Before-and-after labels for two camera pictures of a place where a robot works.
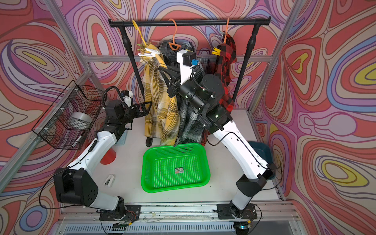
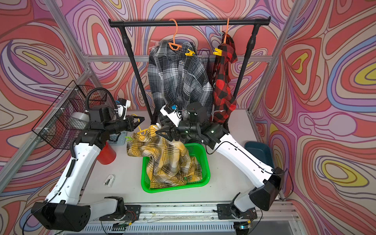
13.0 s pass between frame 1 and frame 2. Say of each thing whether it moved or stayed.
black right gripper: moved
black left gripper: moved
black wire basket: stayed
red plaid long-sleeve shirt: stayed
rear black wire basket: stayed
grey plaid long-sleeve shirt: stayed
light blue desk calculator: stayed
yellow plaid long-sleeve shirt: moved
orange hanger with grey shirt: stayed
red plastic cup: stayed
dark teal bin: stayed
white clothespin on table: stayed
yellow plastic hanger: moved
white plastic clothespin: moved
